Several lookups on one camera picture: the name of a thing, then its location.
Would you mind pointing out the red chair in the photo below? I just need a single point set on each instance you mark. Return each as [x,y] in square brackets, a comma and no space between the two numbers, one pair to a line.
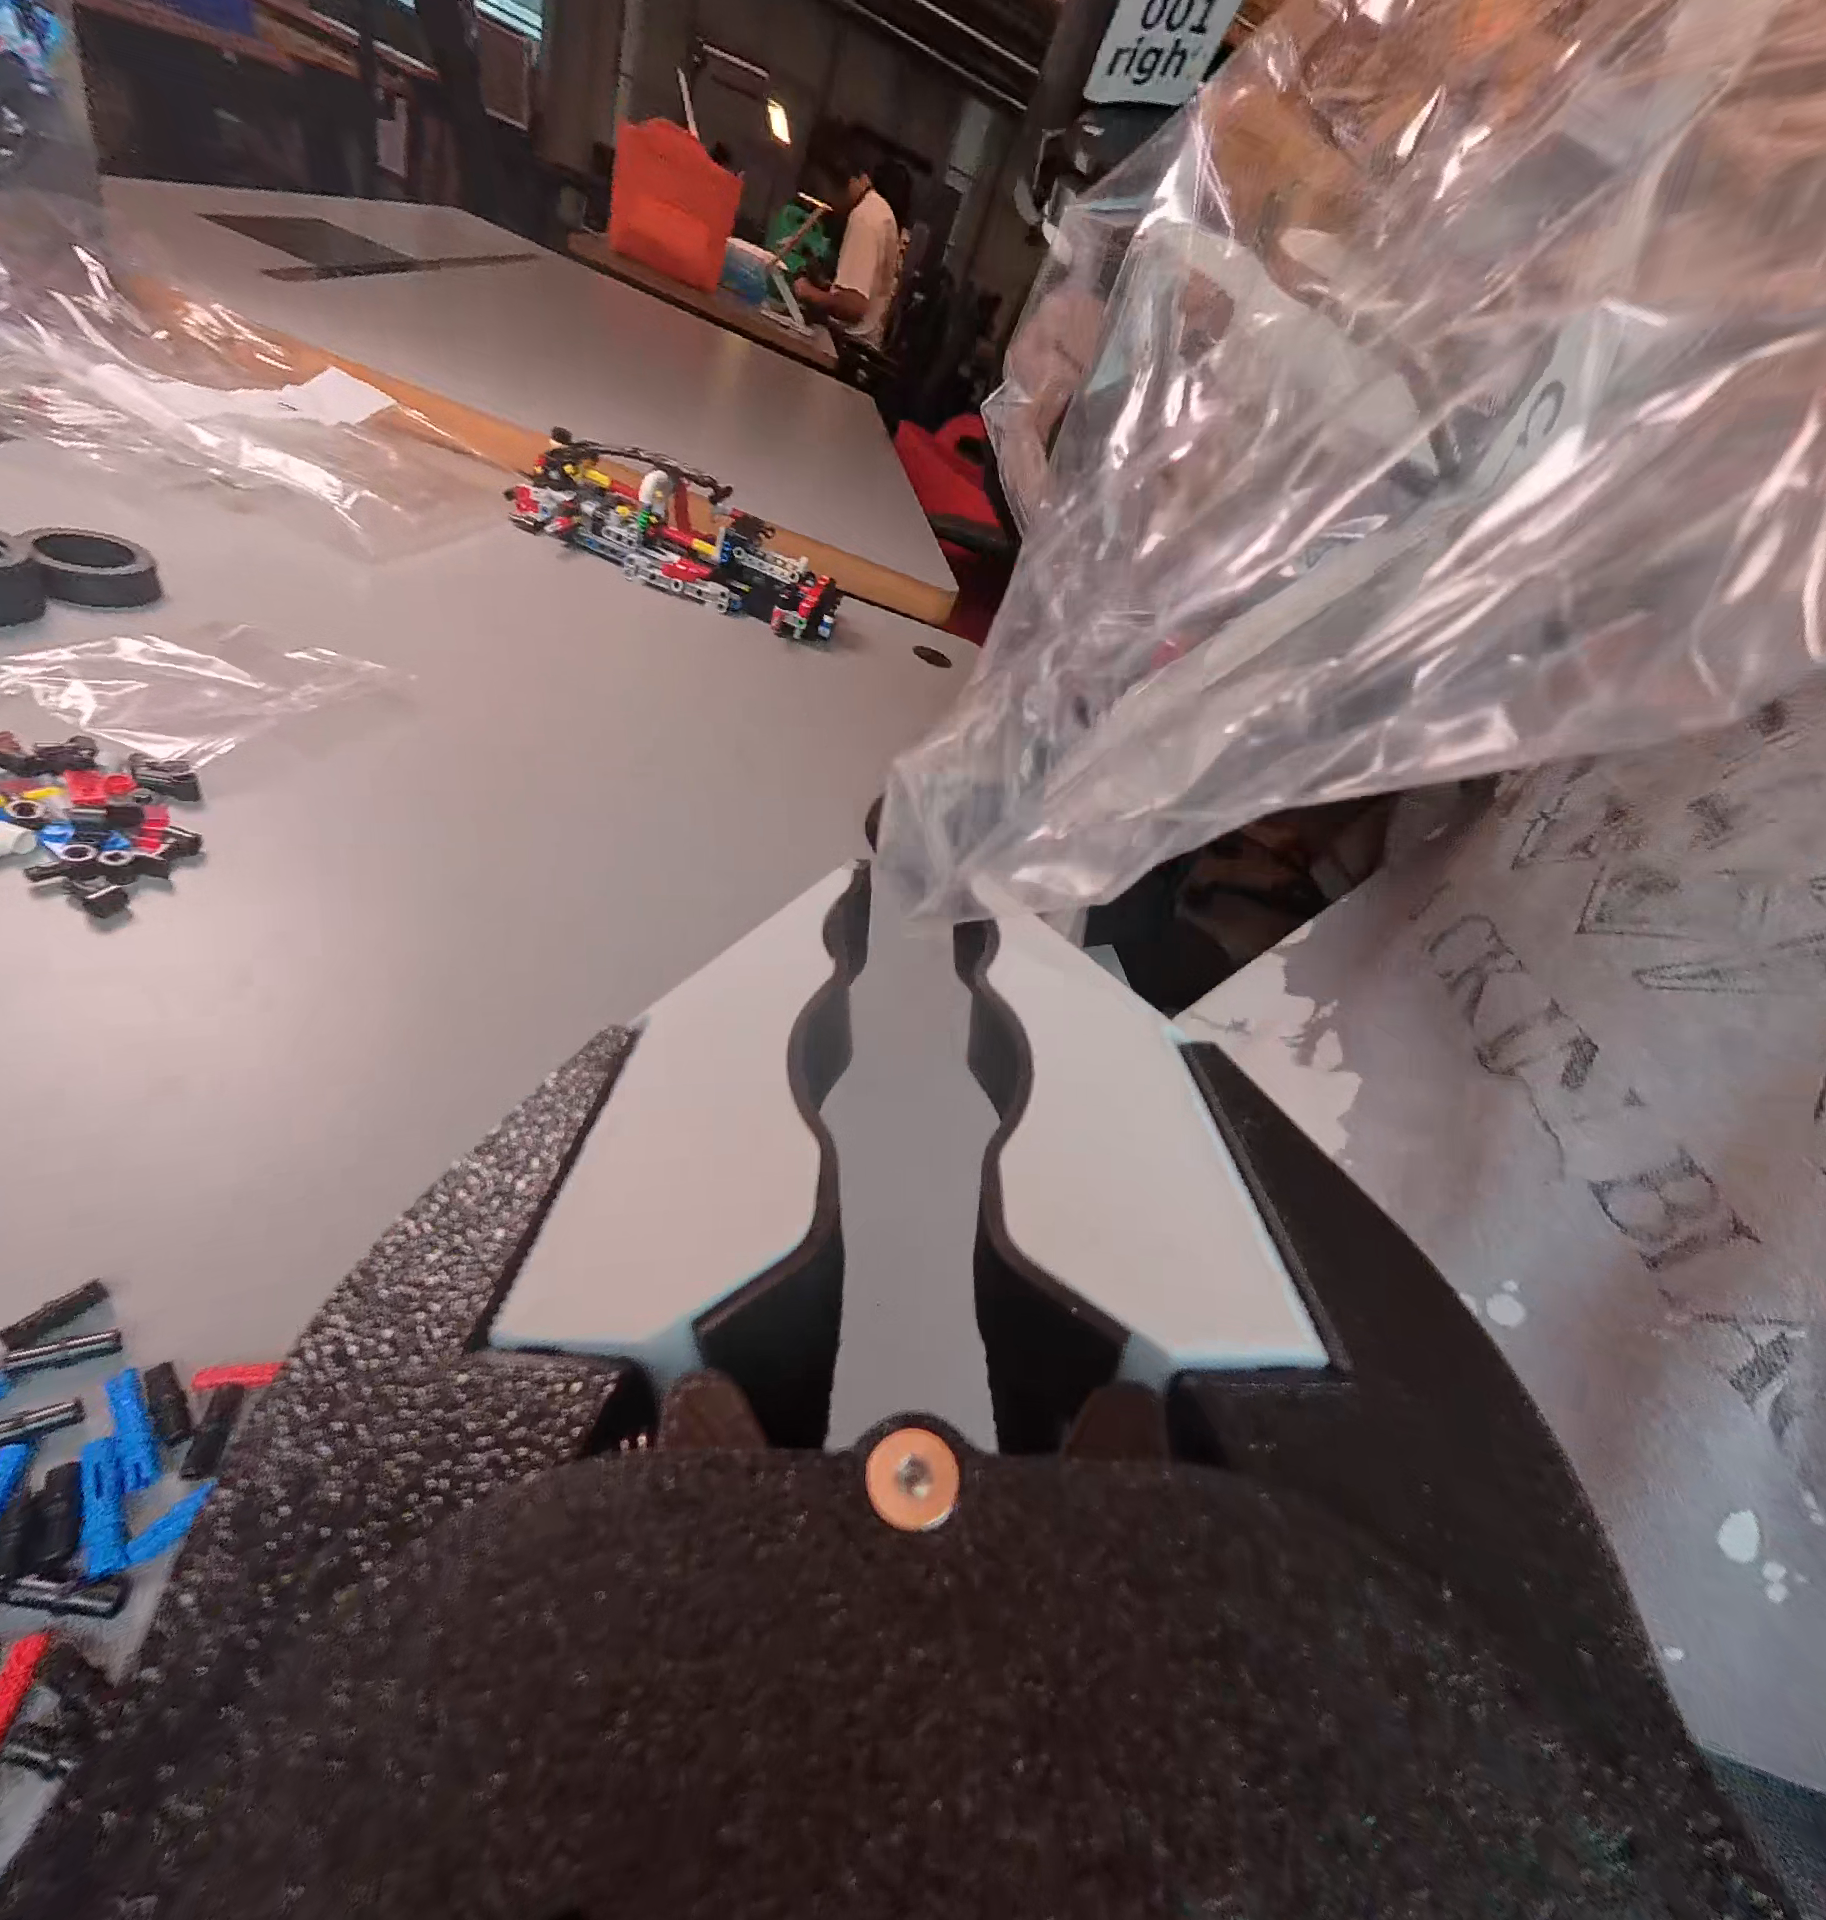
[957,456]

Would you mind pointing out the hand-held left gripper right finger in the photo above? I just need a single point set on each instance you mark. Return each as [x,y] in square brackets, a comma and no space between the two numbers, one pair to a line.
[1152,1187]

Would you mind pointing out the pile of blue black pins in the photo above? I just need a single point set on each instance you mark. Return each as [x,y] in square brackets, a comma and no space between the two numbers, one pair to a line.
[95,1488]

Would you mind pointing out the orange bag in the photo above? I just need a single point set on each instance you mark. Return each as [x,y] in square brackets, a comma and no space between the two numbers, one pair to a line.
[671,202]

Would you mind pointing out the grey table with wooden edge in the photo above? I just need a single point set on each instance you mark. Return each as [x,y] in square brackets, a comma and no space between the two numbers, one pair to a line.
[627,344]

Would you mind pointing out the person's grey printed shirt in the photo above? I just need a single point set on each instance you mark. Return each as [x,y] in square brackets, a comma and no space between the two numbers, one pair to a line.
[1603,1200]

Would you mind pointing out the crumpled clear plastic bag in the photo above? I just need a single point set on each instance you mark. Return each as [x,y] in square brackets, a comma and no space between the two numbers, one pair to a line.
[133,376]

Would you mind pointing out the toy brick car assembly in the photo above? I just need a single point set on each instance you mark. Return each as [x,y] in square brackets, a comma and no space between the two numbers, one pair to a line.
[671,533]

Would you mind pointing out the pile of small mixed bricks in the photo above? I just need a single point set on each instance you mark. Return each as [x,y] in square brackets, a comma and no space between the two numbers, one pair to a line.
[80,820]

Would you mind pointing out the grey desk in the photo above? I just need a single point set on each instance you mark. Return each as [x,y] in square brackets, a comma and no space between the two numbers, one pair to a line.
[479,976]

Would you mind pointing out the small clear plastic bag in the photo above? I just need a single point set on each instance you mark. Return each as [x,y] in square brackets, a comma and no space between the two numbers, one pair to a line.
[178,692]

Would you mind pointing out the white paper slip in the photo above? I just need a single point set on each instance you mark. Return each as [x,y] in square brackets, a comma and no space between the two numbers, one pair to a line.
[329,400]

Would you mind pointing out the large clear plastic bag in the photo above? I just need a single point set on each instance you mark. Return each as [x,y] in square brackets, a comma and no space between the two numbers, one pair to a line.
[1377,452]

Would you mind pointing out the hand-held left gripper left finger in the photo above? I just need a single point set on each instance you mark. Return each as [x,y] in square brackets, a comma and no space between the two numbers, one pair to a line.
[658,1187]

